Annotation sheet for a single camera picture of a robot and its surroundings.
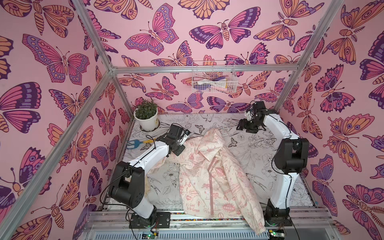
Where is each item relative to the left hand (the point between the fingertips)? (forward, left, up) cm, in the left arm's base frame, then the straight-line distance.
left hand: (178, 144), depth 92 cm
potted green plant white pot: (+20, +22, +7) cm, 31 cm away
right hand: (+11, -41, +3) cm, 43 cm away
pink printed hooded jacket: (-23, -20, -6) cm, 31 cm away
